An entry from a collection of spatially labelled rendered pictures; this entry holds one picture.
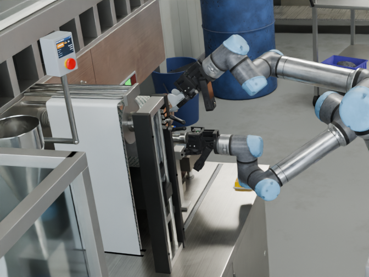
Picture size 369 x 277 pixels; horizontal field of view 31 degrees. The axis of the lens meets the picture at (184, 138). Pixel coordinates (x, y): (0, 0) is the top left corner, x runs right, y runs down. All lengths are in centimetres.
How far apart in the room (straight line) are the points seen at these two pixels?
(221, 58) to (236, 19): 334
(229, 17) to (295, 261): 246
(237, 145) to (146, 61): 86
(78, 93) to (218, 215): 69
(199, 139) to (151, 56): 83
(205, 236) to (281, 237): 162
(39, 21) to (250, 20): 343
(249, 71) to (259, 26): 343
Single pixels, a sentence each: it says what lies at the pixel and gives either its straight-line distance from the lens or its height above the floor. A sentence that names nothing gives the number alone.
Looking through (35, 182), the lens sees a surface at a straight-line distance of 127.
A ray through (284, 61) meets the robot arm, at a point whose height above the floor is 143.
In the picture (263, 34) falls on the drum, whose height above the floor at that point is 53.
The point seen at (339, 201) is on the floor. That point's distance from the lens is 417.
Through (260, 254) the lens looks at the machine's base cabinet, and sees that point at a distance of 274.
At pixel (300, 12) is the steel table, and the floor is 20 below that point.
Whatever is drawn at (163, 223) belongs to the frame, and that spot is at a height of 108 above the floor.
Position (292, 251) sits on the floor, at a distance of 374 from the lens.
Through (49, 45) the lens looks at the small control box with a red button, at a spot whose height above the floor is 169.
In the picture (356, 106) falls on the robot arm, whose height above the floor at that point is 139.
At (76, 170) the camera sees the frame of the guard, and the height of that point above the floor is 158.
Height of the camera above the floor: 215
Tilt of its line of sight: 25 degrees down
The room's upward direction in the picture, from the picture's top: 7 degrees counter-clockwise
